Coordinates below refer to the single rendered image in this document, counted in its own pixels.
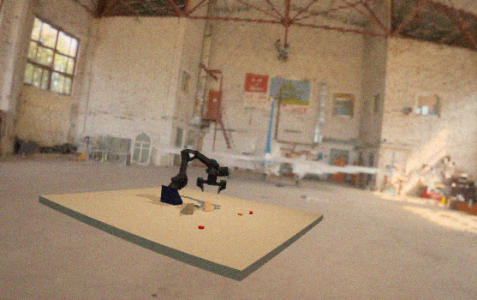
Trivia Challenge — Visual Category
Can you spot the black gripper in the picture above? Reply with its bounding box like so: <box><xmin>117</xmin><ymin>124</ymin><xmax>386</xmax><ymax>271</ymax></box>
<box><xmin>196</xmin><ymin>177</ymin><xmax>227</xmax><ymax>193</ymax></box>

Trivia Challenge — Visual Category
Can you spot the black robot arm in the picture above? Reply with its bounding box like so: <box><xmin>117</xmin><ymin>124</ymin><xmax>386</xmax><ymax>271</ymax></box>
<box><xmin>168</xmin><ymin>149</ymin><xmax>229</xmax><ymax>190</ymax></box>

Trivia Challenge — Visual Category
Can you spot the orange triangular block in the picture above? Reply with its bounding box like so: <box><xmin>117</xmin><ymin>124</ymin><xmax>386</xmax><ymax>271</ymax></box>
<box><xmin>180</xmin><ymin>203</ymin><xmax>194</xmax><ymax>215</ymax></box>

